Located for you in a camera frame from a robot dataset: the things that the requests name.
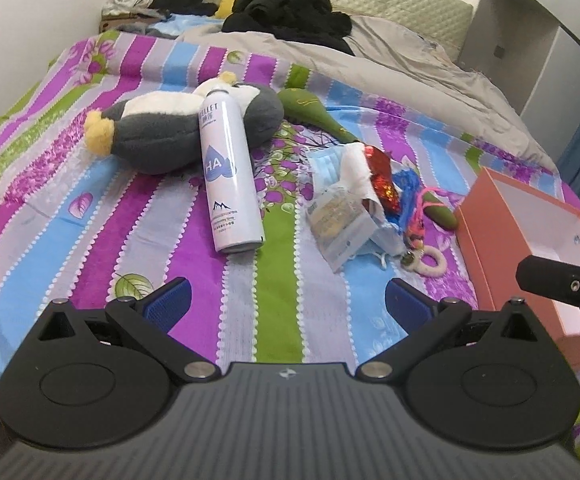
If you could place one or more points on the white paper towel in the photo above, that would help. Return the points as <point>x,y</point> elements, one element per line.
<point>355,176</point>

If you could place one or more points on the blue snack packet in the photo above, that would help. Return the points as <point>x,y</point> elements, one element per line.
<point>408,184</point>

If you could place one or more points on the green plush massage stick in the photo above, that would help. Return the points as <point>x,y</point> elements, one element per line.
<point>304,107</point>

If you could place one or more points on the white cabinet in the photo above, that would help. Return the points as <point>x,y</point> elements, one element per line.
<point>530,49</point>

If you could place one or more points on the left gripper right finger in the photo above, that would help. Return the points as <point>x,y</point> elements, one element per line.
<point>428,325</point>

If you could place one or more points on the colourful striped bedsheet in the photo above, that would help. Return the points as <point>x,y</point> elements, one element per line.
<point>89,229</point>

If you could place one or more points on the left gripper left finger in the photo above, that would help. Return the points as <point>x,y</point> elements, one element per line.
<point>144,324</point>

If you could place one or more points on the clear plastic snack bag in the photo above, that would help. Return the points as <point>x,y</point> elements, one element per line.
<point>341,225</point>

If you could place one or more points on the orange cardboard box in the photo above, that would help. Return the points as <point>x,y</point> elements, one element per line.
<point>501,221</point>

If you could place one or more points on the grey white penguin plush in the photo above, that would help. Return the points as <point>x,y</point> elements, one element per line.
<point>158,132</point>

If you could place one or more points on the black clothes pile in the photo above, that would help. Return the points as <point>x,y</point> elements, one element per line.
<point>304,21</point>

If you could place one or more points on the pink feather ring toy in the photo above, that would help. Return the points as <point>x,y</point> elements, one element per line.
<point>421,258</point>

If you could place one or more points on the beige duvet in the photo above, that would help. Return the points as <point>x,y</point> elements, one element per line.
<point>390,60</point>

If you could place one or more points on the red foil snack packet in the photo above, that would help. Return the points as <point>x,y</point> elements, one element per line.
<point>380,168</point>

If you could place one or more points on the blue face mask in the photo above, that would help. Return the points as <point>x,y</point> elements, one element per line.
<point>387,241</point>

